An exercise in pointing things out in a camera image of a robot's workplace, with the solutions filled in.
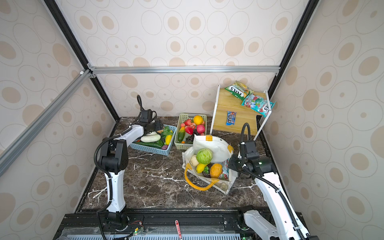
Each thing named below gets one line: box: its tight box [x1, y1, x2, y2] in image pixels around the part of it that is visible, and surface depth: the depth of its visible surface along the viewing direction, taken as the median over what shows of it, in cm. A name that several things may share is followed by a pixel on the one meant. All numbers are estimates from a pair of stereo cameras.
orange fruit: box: [193, 115, 204, 126], surface depth 112 cm
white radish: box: [140, 131, 161, 143], surface depth 100 cm
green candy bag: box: [224, 80, 254, 101], surface depth 86 cm
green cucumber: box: [132, 140, 163, 148], surface depth 102 cm
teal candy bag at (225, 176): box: [219, 157, 230, 181], surface depth 83 cm
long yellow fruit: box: [196, 163, 208, 174], surface depth 89 cm
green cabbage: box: [196, 148, 214, 165], surface depth 85 cm
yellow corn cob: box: [165, 134, 173, 146], surface depth 104 cm
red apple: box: [185, 125, 194, 135], surface depth 107 cm
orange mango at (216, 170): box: [209, 163, 223, 179], surface depth 81 cm
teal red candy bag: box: [241, 93, 277, 118], surface depth 80 cm
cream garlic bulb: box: [190, 154, 199, 167], surface depth 91 cm
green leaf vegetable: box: [160, 125, 174, 138], surface depth 105 cm
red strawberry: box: [184, 119, 192, 126], surface depth 115 cm
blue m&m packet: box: [226, 111, 237, 126], surface depth 99 cm
